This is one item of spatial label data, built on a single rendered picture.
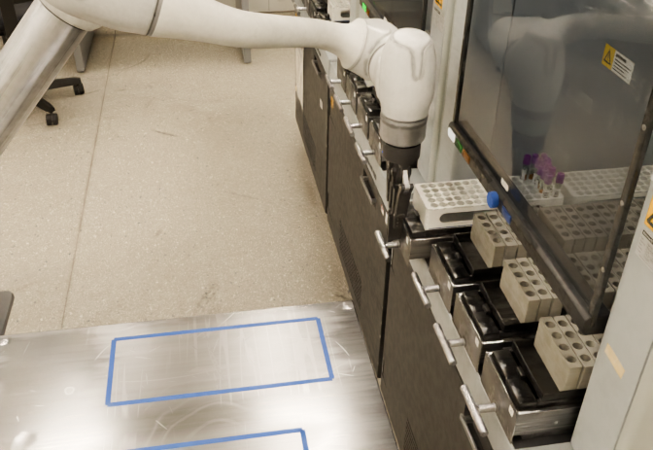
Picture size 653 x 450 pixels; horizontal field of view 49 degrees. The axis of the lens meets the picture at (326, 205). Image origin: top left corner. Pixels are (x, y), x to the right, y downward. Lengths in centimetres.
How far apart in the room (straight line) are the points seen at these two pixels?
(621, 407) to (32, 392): 85
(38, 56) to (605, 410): 108
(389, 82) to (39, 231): 200
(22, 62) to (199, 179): 193
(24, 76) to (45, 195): 190
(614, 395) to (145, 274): 195
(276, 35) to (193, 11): 17
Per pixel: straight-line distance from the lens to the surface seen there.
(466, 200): 151
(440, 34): 163
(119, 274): 274
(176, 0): 119
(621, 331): 105
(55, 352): 127
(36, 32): 138
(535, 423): 121
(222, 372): 118
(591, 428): 117
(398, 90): 132
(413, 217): 153
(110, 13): 118
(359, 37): 143
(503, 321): 130
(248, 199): 308
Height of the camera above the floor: 167
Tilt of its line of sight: 33 degrees down
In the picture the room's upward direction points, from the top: 1 degrees clockwise
